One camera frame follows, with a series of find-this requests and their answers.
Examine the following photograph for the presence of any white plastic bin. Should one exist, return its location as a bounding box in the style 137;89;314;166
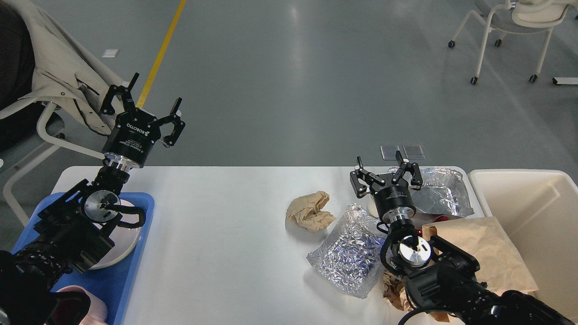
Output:
468;169;578;321

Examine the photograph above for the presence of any crumpled silver foil tray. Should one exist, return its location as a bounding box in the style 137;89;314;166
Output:
306;204;386;299

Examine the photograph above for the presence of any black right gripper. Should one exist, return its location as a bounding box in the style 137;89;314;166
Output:
350;150;424;223

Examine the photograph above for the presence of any red crushed can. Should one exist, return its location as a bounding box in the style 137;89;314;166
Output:
416;215;451;237

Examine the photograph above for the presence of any pink mug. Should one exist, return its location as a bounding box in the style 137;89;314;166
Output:
53;285;107;325

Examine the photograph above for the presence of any white floor plate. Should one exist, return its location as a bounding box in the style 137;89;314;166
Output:
102;49;119;58

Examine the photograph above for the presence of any floor socket plate left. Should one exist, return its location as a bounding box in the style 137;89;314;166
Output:
380;145;401;161

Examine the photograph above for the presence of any blue plastic tray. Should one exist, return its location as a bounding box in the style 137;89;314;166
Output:
12;193;154;325

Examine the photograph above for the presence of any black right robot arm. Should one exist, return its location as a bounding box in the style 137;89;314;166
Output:
350;151;572;325

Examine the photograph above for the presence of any crumpled brown paper ball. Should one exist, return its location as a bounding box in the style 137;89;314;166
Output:
285;190;336;233

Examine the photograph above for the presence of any brown paper bag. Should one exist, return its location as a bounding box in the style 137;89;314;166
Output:
422;217;539;295

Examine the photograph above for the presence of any floor socket plate right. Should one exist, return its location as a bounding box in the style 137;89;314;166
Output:
403;144;425;160

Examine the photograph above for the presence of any person in dark clothes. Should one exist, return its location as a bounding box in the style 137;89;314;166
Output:
0;2;45;151

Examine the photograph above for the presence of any white table foot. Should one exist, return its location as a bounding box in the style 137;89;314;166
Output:
552;77;578;86

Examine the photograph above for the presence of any white chair right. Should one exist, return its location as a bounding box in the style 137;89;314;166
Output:
448;0;577;85

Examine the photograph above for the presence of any flat silver foil bag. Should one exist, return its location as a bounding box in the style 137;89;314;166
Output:
410;167;475;218

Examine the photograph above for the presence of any pink plate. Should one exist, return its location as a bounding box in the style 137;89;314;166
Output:
90;227;142;270

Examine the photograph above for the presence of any crumpled brown paper wad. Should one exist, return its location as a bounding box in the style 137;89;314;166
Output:
382;271;414;312

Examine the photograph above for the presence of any floor socket plate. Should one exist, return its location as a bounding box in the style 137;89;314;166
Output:
380;145;401;161
403;144;425;160

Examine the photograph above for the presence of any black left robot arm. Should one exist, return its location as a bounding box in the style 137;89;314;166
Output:
0;74;186;325

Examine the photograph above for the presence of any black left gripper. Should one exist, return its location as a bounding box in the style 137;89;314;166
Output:
99;72;186;169

